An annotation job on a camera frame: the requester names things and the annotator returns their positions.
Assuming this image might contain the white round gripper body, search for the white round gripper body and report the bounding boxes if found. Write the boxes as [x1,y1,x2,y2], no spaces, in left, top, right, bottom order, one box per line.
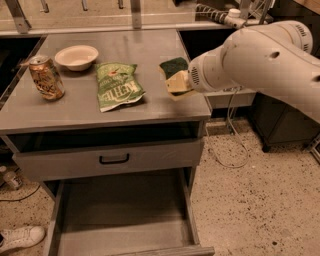
[188,47,234,93]

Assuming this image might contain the grey wall bracket block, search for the grey wall bracket block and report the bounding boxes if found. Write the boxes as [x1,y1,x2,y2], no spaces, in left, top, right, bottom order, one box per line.
[205,89,256,109]

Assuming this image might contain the black drawer handle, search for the black drawer handle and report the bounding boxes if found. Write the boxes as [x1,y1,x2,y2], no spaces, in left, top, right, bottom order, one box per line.
[99,153,130,165]

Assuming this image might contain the green chip bag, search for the green chip bag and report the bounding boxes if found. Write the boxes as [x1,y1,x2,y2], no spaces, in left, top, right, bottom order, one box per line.
[95,62,145,112]

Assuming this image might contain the grey drawer cabinet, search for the grey drawer cabinet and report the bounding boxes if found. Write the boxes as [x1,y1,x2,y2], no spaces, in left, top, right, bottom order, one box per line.
[0,29,213,201]

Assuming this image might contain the white power adapter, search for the white power adapter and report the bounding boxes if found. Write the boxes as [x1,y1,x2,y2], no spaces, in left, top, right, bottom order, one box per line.
[224,8,246,29]

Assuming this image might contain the small can on floor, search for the small can on floor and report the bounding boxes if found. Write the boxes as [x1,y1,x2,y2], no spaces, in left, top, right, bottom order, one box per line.
[3,171,22,190]

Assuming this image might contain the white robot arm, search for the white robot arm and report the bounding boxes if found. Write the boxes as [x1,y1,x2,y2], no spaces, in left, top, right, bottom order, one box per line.
[165,20,320,122]

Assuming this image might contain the white sneaker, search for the white sneaker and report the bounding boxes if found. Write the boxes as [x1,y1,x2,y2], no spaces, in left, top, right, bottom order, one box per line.
[0,226,45,253]

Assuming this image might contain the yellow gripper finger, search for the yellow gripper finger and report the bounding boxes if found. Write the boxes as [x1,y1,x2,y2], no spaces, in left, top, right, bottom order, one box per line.
[166,70,192,93]

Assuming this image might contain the black cable on floor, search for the black cable on floor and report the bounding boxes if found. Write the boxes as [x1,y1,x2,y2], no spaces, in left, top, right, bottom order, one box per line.
[0,184,42,203]

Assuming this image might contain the gold soda can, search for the gold soda can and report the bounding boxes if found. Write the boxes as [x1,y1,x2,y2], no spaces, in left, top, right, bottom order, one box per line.
[29,55,65,101]

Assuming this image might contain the grey upper drawer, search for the grey upper drawer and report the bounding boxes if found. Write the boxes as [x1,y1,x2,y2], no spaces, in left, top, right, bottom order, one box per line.
[13,139,203,181]

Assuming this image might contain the grey open lower drawer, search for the grey open lower drawer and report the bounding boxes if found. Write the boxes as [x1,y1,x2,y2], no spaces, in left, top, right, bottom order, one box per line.
[43,169,214,256]

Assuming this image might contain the white cable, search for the white cable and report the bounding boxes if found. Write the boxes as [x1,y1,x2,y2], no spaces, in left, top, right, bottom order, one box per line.
[203,87,251,169]

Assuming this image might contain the green and yellow sponge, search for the green and yellow sponge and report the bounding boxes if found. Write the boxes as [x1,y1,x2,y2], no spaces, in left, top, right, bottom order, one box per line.
[158,57,196,101]

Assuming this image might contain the white ceramic bowl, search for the white ceramic bowl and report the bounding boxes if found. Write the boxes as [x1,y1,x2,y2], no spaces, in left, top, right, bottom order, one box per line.
[55,45,99,71]

